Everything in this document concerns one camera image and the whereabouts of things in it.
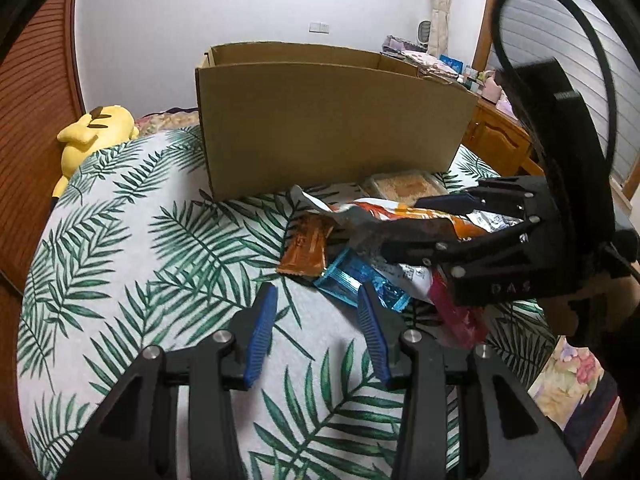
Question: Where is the white orange chip bag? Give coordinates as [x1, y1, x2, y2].
[290, 185, 521, 261]

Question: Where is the leaf print blanket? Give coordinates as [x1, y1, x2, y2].
[17, 127, 551, 480]

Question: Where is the floral bedding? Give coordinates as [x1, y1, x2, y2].
[135, 107, 201, 136]

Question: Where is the clear tray of brown snack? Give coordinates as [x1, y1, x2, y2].
[362, 170, 448, 201]

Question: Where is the brown cardboard box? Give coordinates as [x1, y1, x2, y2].
[195, 42, 480, 202]

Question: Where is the beige curtain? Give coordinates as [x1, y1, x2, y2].
[427, 0, 468, 58]

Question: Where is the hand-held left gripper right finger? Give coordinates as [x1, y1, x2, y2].
[356, 281, 581, 480]

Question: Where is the yellow plush toy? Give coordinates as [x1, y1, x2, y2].
[52, 104, 141, 198]

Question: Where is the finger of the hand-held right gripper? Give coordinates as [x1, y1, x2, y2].
[357, 220, 533, 278]
[414, 176, 548, 223]

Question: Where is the clutter on sideboard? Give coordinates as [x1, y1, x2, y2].
[382, 35, 458, 78]

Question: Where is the pink container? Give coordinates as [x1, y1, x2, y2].
[480, 70, 507, 103]

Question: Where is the window blind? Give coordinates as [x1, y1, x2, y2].
[500, 0, 640, 186]

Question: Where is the wooden window frame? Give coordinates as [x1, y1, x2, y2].
[472, 0, 506, 73]

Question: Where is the blue foil snack packet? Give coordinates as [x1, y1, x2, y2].
[314, 249, 412, 313]

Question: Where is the white packet with red label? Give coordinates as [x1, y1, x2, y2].
[377, 260, 488, 352]

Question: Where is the black cable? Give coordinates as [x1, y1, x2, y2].
[490, 0, 617, 181]

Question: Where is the wooden louvered wardrobe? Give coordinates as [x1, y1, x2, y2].
[0, 0, 86, 461]

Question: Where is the wooden cabinet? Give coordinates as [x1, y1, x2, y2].
[465, 95, 546, 178]

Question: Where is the orange brown snack packet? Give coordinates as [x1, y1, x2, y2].
[276, 212, 335, 278]

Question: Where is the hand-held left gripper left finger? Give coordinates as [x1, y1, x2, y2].
[57, 282, 279, 480]

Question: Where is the floral quilt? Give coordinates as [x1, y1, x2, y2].
[527, 335, 626, 456]

